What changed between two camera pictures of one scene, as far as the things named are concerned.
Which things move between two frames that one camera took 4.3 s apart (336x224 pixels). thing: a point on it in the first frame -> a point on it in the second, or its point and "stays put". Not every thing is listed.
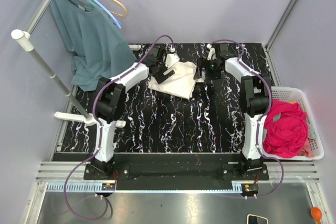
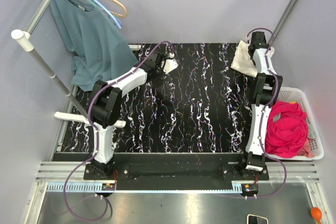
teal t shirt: x=95 y=42 stays put
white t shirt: x=181 y=84 -> x=243 y=61
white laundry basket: x=295 y=95 stays put
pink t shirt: x=286 y=130 stays put
